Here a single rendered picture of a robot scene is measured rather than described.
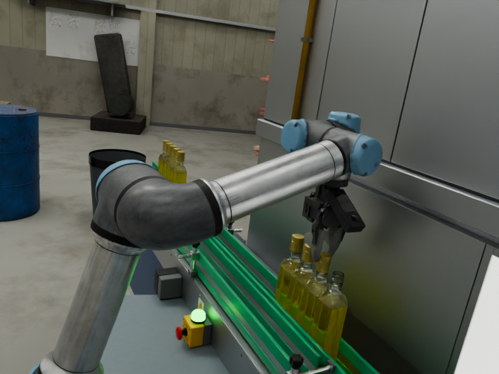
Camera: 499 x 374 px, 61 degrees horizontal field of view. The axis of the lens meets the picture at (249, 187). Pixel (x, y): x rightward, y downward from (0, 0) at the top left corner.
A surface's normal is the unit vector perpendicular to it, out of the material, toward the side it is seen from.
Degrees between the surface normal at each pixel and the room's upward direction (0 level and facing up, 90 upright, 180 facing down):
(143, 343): 0
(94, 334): 90
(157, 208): 61
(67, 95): 90
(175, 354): 0
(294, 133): 90
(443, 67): 90
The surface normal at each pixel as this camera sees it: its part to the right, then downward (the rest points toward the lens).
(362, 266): -0.88, 0.03
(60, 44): 0.23, 0.30
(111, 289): 0.51, 0.30
